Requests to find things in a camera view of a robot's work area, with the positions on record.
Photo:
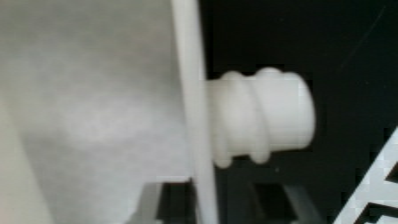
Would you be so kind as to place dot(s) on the white marker base plate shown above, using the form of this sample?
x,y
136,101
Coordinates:
x,y
372,205

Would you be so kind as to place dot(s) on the white cabinet body box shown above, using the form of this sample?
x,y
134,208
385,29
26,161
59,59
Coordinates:
x,y
116,120

